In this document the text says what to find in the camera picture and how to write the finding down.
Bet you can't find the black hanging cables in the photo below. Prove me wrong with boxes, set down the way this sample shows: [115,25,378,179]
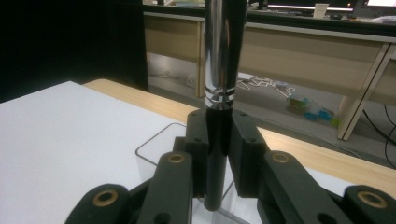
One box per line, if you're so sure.
[361,104,396,170]

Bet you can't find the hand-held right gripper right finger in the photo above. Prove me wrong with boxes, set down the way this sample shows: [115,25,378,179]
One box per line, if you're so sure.
[228,109,269,198]

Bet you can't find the white board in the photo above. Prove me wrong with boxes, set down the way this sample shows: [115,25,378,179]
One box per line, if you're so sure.
[0,80,353,224]

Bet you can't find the wooden table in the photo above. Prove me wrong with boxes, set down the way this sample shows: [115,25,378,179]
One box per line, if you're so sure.
[82,77,396,199]

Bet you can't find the white paper cup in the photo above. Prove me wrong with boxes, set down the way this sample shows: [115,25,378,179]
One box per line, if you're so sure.
[312,2,331,20]

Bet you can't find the black curtain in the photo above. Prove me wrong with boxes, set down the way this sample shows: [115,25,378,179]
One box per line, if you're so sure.
[0,0,149,105]

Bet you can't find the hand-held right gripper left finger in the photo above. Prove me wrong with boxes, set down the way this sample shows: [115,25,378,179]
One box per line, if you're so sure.
[173,108,209,199]

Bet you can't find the colourful packets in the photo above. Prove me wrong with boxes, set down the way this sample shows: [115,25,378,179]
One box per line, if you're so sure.
[285,94,341,128]

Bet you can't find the white clothes hangers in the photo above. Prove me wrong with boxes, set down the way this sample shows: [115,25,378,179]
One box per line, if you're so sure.
[235,76,295,98]

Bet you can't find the clear plastic bag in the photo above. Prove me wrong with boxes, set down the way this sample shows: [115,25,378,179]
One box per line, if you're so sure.
[186,74,198,89]

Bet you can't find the black makeup brush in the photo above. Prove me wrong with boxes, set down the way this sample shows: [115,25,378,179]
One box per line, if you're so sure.
[202,0,248,213]

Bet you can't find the clear acrylic organizer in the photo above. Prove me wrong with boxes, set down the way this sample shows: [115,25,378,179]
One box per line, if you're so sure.
[134,121,260,224]

